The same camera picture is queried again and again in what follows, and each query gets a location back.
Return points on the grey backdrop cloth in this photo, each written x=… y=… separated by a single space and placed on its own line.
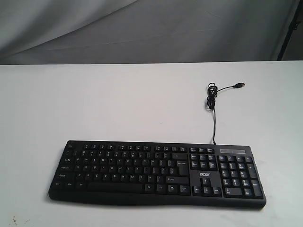
x=142 y=31

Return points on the black acer keyboard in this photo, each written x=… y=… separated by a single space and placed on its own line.
x=148 y=173

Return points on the black tripod stand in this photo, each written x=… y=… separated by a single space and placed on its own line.
x=292 y=27

